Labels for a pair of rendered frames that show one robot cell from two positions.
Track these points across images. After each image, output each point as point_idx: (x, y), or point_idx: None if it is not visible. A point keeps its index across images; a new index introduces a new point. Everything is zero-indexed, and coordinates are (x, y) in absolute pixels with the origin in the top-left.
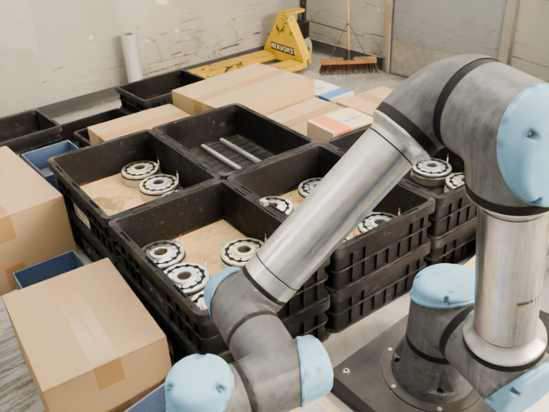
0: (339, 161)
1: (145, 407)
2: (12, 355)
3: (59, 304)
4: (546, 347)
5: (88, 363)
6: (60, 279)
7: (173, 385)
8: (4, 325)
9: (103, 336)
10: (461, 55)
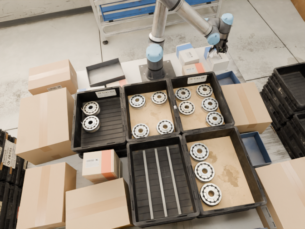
0: (190, 9)
1: None
2: (265, 135)
3: (251, 109)
4: None
5: (242, 85)
6: (251, 121)
7: (232, 15)
8: (270, 151)
9: (238, 92)
10: None
